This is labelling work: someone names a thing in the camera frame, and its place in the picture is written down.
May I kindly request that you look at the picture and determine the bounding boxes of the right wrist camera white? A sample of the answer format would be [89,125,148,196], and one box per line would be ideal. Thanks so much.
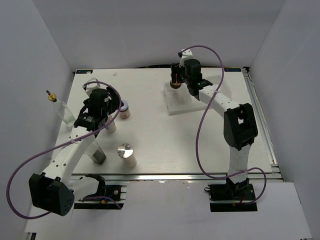
[178,49,193,68]

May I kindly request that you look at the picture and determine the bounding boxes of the white tube bottle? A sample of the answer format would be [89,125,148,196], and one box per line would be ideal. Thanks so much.
[105,114,117,134]

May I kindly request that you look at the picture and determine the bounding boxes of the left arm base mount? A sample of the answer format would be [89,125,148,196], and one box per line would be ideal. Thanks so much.
[70,174,126,210]

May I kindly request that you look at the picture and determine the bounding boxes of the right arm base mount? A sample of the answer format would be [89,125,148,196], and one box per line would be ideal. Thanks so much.
[204,177,258,213]

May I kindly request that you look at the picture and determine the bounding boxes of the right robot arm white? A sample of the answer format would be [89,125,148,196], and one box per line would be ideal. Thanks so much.
[170,58,258,200]

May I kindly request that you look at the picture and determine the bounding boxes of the glass bottle gold spout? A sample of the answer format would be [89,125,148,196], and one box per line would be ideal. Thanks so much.
[46,90,76,129]

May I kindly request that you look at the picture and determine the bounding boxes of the clear bottle dark contents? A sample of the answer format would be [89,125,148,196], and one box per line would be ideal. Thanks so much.
[85,140,107,165]

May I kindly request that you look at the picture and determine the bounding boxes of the white three-slot organizer tray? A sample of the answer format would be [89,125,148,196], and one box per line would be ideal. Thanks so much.
[163,75,232,116]

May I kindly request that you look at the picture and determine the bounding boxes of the silver lid white shaker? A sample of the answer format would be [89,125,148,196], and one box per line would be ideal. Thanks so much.
[117,143,137,168]

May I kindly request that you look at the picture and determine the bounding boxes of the purple lid spice jar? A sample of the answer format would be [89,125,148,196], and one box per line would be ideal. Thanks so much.
[119,100,131,119]

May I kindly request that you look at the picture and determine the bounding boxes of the aluminium rail front edge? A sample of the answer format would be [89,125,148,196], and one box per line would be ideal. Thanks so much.
[69,172,231,183]

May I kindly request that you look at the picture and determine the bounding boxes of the red lid sauce jar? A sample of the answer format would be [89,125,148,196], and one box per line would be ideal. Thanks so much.
[169,73,181,89]

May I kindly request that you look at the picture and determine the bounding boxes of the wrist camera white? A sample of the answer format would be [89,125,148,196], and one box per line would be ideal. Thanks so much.
[82,77,101,96]
[178,49,193,68]

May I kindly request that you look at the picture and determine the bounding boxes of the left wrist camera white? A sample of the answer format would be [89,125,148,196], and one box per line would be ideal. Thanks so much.
[82,77,101,96]

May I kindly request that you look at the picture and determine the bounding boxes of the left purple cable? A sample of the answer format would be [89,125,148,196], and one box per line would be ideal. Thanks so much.
[5,81,123,220]

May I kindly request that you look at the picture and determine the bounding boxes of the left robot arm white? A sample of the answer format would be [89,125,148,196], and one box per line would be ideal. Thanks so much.
[28,87,121,216]

